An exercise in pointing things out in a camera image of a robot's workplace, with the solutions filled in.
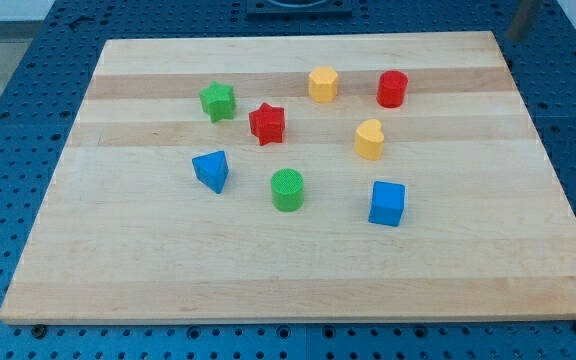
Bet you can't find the green cylinder block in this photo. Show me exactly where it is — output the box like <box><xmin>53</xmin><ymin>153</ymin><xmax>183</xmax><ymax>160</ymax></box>
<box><xmin>270</xmin><ymin>168</ymin><xmax>304</xmax><ymax>212</ymax></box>

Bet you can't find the red star block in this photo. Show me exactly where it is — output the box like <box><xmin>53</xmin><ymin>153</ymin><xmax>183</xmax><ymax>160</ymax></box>
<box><xmin>249</xmin><ymin>102</ymin><xmax>285</xmax><ymax>146</ymax></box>

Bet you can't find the blue triangle block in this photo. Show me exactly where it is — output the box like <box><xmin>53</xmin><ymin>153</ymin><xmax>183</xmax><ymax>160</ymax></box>
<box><xmin>192</xmin><ymin>150</ymin><xmax>229</xmax><ymax>194</ymax></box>

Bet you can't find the large wooden board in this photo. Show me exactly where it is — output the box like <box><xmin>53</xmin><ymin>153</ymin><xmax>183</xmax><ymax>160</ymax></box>
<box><xmin>0</xmin><ymin>31</ymin><xmax>576</xmax><ymax>325</ymax></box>

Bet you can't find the yellow heart block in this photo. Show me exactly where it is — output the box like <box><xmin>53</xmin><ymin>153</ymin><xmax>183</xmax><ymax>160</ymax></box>
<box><xmin>354</xmin><ymin>119</ymin><xmax>385</xmax><ymax>161</ymax></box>

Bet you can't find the blue cube block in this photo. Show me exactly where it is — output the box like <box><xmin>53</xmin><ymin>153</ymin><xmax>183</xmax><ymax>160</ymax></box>
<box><xmin>368</xmin><ymin>181</ymin><xmax>406</xmax><ymax>227</ymax></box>

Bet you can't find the yellow hexagon block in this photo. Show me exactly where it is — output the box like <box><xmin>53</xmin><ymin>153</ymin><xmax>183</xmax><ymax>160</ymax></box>
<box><xmin>308</xmin><ymin>66</ymin><xmax>339</xmax><ymax>103</ymax></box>

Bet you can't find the green star block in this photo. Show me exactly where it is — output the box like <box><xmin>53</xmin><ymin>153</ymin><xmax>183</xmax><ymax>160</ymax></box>
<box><xmin>199</xmin><ymin>81</ymin><xmax>236</xmax><ymax>123</ymax></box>

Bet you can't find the red cylinder block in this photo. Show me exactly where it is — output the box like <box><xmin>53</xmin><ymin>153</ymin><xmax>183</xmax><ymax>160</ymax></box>
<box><xmin>376</xmin><ymin>70</ymin><xmax>409</xmax><ymax>108</ymax></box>

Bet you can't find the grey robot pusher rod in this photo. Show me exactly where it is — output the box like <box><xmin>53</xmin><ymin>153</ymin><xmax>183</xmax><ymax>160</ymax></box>
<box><xmin>504</xmin><ymin>0</ymin><xmax>543</xmax><ymax>42</ymax></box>

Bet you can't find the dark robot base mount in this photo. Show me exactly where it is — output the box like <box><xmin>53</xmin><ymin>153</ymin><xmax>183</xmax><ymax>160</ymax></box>
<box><xmin>245</xmin><ymin>0</ymin><xmax>353</xmax><ymax>18</ymax></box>

